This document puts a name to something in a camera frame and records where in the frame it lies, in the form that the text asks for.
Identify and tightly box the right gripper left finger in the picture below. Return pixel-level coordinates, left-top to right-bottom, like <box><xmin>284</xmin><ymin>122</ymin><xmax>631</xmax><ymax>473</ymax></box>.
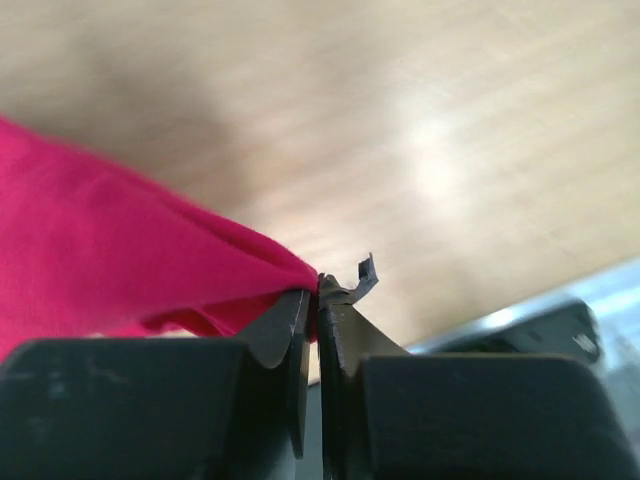
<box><xmin>1</xmin><ymin>291</ymin><xmax>310</xmax><ymax>479</ymax></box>

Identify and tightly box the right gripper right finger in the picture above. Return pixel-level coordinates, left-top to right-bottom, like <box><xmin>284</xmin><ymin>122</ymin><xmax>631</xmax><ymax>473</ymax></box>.
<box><xmin>318</xmin><ymin>259</ymin><xmax>639</xmax><ymax>479</ymax></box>

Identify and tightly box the magenta t-shirt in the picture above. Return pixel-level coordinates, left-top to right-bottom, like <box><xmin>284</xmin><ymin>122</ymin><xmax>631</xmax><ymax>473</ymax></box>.
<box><xmin>1</xmin><ymin>121</ymin><xmax>317</xmax><ymax>354</ymax></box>

